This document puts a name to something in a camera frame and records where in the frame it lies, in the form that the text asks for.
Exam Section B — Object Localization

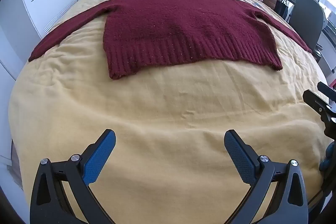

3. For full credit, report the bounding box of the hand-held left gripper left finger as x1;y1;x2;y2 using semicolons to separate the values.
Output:
30;129;116;224

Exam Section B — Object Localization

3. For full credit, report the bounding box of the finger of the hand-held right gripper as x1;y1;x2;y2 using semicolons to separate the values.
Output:
303;90;336;123
317;82;336;103

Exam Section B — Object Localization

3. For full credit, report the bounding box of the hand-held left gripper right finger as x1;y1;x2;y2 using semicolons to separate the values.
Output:
224;130;309;224

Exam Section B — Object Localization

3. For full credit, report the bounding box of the maroon knitted sweater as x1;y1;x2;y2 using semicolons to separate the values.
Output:
28;0;313;81

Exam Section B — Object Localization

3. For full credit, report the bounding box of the person's right hand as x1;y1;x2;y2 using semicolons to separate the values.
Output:
319;140;336;175

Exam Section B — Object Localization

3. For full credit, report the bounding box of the grey office chair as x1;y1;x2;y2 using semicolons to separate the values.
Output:
288;0;328;58

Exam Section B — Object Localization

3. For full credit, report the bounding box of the yellow printed blanket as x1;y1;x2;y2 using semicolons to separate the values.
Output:
8;0;332;224

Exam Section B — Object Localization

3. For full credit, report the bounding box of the black bag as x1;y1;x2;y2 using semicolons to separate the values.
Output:
275;0;294;20

